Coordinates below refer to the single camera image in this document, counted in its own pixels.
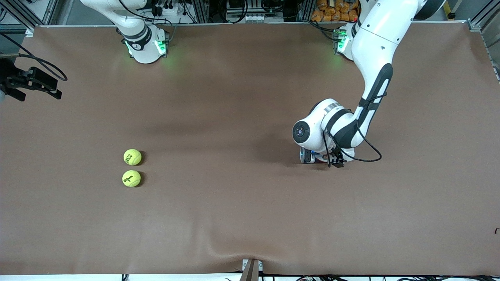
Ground yellow Wilson tennis ball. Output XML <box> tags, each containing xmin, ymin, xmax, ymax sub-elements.
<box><xmin>122</xmin><ymin>170</ymin><xmax>141</xmax><ymax>188</ymax></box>

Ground yellow stick black base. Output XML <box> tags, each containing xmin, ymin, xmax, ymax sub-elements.
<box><xmin>441</xmin><ymin>0</ymin><xmax>457</xmax><ymax>20</ymax></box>

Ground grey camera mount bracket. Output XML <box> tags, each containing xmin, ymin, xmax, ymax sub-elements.
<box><xmin>241</xmin><ymin>258</ymin><xmax>263</xmax><ymax>281</ymax></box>

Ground clear Wilson tennis ball can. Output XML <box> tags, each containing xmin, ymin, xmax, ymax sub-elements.
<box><xmin>300</xmin><ymin>148</ymin><xmax>355</xmax><ymax>164</ymax></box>

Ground white power strip black plugs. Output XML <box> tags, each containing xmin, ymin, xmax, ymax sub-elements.
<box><xmin>150</xmin><ymin>0</ymin><xmax>184</xmax><ymax>16</ymax></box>

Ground bag of orange items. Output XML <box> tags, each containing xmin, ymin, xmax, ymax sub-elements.
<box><xmin>311</xmin><ymin>0</ymin><xmax>360</xmax><ymax>23</ymax></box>

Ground brown table mat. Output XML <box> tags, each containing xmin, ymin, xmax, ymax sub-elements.
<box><xmin>0</xmin><ymin>21</ymin><xmax>500</xmax><ymax>276</ymax></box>

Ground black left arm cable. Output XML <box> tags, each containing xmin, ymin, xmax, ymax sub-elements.
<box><xmin>322</xmin><ymin>92</ymin><xmax>382</xmax><ymax>167</ymax></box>

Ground aluminium frame extrusion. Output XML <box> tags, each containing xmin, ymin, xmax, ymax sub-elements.
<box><xmin>467</xmin><ymin>0</ymin><xmax>500</xmax><ymax>82</ymax></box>
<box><xmin>0</xmin><ymin>0</ymin><xmax>59</xmax><ymax>37</ymax></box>

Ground yellow Roland Garros tennis ball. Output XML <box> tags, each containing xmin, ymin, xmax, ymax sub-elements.
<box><xmin>123</xmin><ymin>149</ymin><xmax>142</xmax><ymax>166</ymax></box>

